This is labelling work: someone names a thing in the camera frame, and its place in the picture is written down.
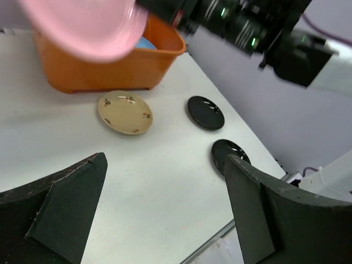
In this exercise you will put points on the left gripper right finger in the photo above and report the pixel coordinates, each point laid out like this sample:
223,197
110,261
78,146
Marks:
277,222

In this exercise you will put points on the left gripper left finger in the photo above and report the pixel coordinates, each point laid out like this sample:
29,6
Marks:
49,220

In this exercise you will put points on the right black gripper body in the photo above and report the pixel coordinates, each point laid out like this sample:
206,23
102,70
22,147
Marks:
233,21

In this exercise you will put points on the blue plastic plate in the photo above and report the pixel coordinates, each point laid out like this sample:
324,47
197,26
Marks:
145,44

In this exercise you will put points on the pink plastic plate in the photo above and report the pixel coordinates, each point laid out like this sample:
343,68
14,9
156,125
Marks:
96,31

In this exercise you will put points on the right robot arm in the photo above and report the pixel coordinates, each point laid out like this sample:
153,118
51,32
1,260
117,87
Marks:
314,61

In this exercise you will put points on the orange plastic bin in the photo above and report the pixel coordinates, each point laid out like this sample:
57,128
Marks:
141,69

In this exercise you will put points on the glossy black plate front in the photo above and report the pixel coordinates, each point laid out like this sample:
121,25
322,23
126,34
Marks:
223,147

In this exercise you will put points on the small beige patterned plate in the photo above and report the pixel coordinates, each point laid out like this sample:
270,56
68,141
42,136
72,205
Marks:
125,112

